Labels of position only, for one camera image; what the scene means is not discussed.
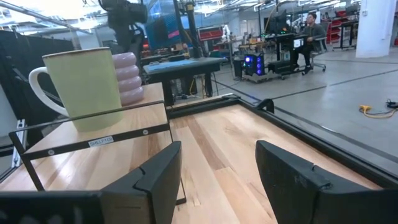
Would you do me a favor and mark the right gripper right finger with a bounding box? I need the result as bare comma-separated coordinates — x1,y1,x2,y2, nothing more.
254,139,398,224

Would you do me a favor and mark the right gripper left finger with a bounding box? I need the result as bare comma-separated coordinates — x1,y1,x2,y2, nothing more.
99,141,184,224

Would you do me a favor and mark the lilac ribbed mug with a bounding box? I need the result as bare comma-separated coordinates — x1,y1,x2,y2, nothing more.
111,52,146,106

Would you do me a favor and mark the wooden shelf with black legs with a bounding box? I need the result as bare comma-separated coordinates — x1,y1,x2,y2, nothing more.
0,82,187,206

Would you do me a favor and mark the grey desk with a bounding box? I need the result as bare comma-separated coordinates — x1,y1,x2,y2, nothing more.
142,57,229,106

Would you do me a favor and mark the computer tower with blue lights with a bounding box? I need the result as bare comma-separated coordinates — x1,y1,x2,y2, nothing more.
242,52,265,77

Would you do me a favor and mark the office chair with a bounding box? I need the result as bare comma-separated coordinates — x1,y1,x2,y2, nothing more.
310,37,328,72

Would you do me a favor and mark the person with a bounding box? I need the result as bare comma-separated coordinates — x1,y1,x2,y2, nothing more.
292,12,327,75

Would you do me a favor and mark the white pillar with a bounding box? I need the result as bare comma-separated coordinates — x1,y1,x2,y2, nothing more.
355,0,398,59

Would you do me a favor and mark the black metal table frame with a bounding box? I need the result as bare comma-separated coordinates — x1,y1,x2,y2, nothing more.
167,93,398,187

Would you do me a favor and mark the yellow floor cable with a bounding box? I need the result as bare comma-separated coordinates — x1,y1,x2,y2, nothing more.
359,104,398,119

